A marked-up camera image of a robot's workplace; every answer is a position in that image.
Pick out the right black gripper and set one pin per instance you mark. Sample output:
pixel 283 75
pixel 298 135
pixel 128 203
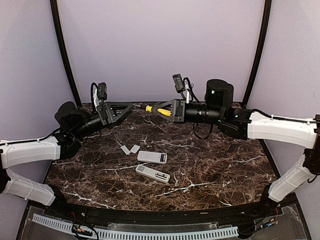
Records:
pixel 179 111

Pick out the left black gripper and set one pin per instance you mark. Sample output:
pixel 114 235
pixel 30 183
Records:
pixel 105 114

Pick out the yellow handled screwdriver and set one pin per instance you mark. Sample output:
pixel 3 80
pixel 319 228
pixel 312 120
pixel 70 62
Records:
pixel 148 108

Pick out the white battery cover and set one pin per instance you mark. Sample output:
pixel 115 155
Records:
pixel 125 150

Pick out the grey remote battery cover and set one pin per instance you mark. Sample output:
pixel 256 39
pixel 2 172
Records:
pixel 135 149

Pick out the grey remote control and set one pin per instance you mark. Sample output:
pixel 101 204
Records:
pixel 149 157

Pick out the white slim remote control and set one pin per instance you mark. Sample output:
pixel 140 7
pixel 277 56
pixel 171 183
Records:
pixel 153 174

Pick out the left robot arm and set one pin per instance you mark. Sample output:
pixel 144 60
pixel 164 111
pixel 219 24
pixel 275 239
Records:
pixel 63 143

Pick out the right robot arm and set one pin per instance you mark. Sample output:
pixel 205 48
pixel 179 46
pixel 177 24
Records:
pixel 240 123

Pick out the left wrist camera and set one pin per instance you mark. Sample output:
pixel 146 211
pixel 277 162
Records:
pixel 98 93

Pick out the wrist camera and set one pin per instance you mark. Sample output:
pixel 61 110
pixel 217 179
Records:
pixel 98 93
pixel 183 87

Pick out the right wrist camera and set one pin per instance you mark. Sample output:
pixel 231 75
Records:
pixel 183 87

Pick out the left black frame post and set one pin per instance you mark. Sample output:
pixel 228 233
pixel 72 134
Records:
pixel 63 52

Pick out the black frame post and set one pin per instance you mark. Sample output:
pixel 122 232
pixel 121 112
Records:
pixel 258 53
pixel 63 52

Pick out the white slotted cable duct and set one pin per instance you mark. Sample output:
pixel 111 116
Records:
pixel 137 232

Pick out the right black frame post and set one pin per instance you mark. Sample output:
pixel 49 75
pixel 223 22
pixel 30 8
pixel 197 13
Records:
pixel 258 53

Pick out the black front rail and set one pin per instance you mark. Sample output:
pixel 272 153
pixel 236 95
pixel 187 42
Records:
pixel 234 215

